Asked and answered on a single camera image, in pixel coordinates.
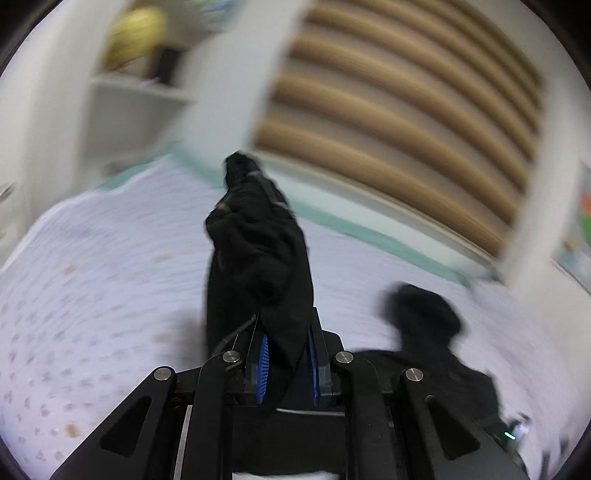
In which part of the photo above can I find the black garment with grey piping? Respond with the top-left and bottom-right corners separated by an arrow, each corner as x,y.
205,152 -> 503,430

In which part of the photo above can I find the floral lilac bed quilt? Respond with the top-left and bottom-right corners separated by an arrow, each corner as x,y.
1,157 -> 590,479

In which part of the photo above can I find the mint green mattress cover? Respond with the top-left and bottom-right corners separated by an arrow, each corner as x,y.
98,140 -> 477,287

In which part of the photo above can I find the white bookshelf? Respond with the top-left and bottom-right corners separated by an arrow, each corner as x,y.
82,1 -> 211,166

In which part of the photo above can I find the brown striped window blind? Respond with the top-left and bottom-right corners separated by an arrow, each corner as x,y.
254,1 -> 544,257

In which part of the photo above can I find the small black framed board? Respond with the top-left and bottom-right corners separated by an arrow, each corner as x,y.
154,47 -> 182,86

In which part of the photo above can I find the yellow globe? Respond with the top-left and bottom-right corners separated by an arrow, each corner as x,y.
103,6 -> 167,71

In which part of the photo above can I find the colourful wall map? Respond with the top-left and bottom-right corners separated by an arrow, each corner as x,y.
554,163 -> 590,293

